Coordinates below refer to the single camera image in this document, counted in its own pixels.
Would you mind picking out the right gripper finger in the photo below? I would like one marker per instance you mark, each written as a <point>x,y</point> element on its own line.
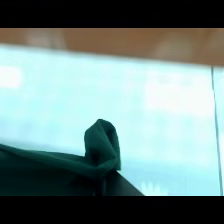
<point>121,185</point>

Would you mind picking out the dark green T-shirt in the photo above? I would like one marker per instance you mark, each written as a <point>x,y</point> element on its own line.
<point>50,170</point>

